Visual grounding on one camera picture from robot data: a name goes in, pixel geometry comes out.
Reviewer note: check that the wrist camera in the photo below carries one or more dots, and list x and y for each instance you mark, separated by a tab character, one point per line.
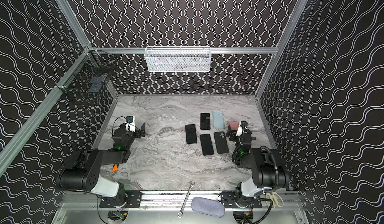
130	122
242	128

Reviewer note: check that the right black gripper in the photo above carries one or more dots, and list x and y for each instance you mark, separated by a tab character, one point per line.
240	135

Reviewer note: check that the orange handled adjustable wrench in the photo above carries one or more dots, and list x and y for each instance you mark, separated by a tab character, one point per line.
115	169

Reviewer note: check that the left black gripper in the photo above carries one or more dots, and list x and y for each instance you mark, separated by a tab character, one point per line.
137	132

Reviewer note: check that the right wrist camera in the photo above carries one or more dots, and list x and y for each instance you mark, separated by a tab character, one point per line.
242	128

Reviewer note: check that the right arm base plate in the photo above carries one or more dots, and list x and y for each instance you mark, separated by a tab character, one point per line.
233	200

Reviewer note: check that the grey cloth pad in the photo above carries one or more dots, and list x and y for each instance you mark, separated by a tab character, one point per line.
208	207

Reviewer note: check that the black wire basket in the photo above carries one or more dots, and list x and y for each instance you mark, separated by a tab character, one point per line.
89	82

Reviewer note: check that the pink phone case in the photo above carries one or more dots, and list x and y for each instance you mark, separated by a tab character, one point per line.
233	125

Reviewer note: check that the black phone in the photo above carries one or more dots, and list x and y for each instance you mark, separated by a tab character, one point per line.
206	144
191	134

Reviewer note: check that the pale blue phone case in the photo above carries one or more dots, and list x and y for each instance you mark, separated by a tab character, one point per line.
218	120

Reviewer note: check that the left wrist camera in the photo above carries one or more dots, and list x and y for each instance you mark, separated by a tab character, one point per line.
130	122

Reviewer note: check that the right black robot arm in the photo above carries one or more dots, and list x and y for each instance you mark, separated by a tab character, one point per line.
268	171

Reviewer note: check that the white scissors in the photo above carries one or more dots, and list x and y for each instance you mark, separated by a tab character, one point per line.
278	201

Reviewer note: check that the white wire basket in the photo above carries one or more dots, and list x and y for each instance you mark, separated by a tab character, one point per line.
185	59

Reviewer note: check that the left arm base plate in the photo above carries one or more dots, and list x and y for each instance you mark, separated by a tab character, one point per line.
131	199

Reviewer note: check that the black phone case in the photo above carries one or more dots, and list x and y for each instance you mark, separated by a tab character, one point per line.
221	142

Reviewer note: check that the silver wrench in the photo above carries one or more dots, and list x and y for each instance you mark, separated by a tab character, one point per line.
181	212

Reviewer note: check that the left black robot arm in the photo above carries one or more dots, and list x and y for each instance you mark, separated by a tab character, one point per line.
81	171

